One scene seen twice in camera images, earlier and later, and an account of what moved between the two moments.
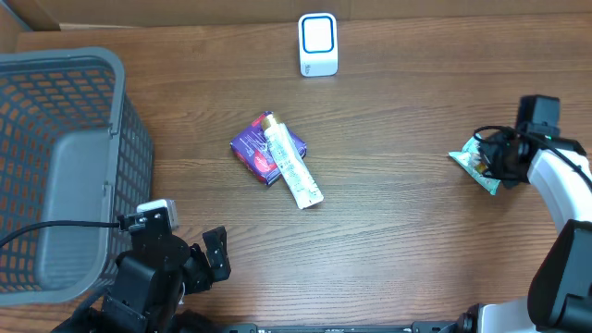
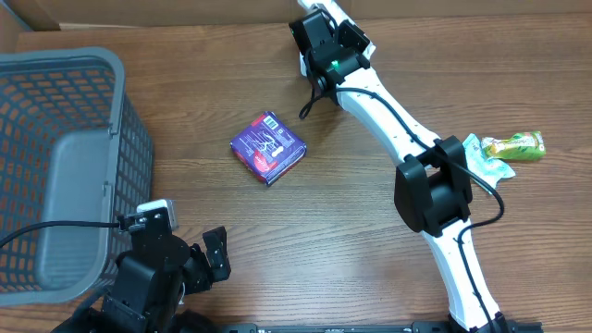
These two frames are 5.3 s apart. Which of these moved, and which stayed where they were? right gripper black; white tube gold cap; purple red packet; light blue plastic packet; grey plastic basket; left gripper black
Moved: white tube gold cap; right gripper black
Stayed: purple red packet; grey plastic basket; left gripper black; light blue plastic packet
